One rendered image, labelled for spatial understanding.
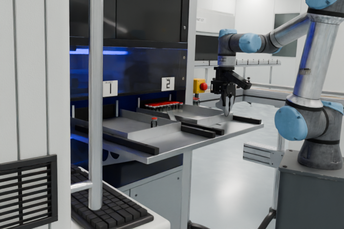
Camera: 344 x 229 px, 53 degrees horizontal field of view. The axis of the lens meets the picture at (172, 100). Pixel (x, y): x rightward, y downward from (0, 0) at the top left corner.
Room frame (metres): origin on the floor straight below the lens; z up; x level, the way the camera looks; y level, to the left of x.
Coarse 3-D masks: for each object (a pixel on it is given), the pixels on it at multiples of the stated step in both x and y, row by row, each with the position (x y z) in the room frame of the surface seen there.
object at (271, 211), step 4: (272, 212) 2.16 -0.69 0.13; (268, 216) 2.12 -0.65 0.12; (272, 216) 2.13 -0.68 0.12; (264, 220) 2.10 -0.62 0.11; (268, 220) 2.10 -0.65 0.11; (260, 224) 2.08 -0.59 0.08; (264, 224) 2.07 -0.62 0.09; (268, 224) 2.09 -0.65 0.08; (260, 228) 2.04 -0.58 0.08; (264, 228) 2.05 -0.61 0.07
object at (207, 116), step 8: (184, 104) 1.67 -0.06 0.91; (144, 112) 1.49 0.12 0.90; (152, 112) 1.46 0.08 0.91; (160, 112) 1.43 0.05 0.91; (176, 112) 1.61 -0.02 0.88; (184, 112) 1.62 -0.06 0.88; (192, 112) 1.63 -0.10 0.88; (200, 112) 1.61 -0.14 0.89; (208, 112) 1.58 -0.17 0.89; (216, 112) 1.55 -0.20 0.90; (232, 112) 1.49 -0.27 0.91; (184, 120) 1.34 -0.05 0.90; (192, 120) 1.32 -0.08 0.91; (200, 120) 1.32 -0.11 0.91; (208, 120) 1.36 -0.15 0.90; (216, 120) 1.40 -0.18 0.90; (224, 120) 1.45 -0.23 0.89
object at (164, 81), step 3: (162, 78) 1.55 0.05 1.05; (165, 78) 1.57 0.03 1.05; (168, 78) 1.58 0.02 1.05; (171, 78) 1.60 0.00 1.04; (174, 78) 1.61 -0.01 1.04; (162, 81) 1.55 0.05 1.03; (165, 81) 1.57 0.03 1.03; (168, 81) 1.58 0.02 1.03; (171, 81) 1.60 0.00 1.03; (174, 81) 1.61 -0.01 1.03; (162, 84) 1.55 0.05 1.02; (165, 84) 1.57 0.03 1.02; (171, 84) 1.60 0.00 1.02; (162, 87) 1.55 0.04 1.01; (165, 87) 1.57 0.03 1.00; (171, 87) 1.60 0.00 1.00; (162, 90) 1.55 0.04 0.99
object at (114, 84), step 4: (116, 80) 1.35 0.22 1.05; (104, 84) 1.31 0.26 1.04; (108, 84) 1.32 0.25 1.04; (112, 84) 1.34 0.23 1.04; (116, 84) 1.35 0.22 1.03; (104, 88) 1.31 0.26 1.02; (108, 88) 1.32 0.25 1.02; (112, 88) 1.34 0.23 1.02; (116, 88) 1.35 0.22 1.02; (104, 92) 1.31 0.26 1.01; (108, 92) 1.32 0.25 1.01; (112, 92) 1.34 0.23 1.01; (116, 92) 1.35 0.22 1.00; (104, 96) 1.31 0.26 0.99; (108, 96) 1.32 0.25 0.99
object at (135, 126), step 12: (72, 120) 1.26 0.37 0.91; (108, 120) 1.39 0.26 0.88; (120, 120) 1.39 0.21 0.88; (132, 120) 1.40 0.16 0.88; (144, 120) 1.37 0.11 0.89; (168, 120) 1.29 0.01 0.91; (108, 132) 1.12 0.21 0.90; (120, 132) 1.08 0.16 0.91; (132, 132) 1.07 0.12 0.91; (144, 132) 1.11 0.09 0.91; (156, 132) 1.15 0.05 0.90; (168, 132) 1.20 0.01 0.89
